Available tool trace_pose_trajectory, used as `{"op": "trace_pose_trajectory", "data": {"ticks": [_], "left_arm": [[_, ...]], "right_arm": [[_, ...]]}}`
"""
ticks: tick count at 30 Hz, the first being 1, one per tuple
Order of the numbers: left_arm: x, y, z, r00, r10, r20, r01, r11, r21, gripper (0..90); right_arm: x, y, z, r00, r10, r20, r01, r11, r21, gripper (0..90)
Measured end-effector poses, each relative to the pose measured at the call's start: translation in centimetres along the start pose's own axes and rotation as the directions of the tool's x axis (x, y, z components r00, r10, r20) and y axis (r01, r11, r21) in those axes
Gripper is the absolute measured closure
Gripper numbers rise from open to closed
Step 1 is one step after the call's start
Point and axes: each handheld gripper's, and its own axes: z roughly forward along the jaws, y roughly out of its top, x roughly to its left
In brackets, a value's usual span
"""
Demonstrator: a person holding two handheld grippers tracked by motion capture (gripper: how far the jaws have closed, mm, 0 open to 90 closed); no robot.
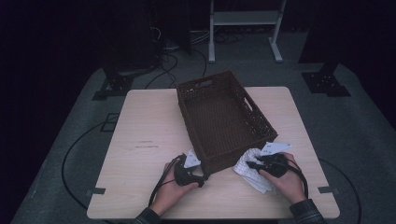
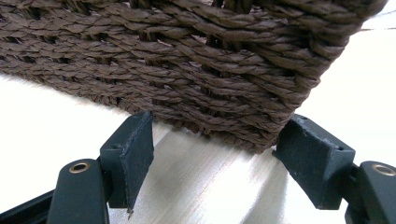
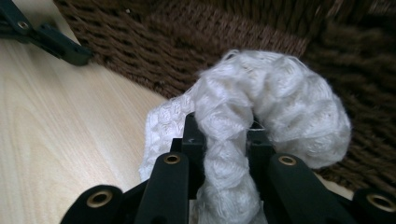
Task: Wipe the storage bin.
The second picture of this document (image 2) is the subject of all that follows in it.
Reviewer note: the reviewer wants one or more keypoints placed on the brown woven basket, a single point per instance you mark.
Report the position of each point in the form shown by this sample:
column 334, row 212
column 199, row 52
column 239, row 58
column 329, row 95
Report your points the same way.
column 186, row 62

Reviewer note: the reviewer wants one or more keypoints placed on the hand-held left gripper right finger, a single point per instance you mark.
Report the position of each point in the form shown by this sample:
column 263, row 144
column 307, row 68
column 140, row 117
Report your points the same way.
column 314, row 158

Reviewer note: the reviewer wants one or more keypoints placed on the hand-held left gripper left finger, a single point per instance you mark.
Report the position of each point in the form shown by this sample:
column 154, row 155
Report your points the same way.
column 127, row 155

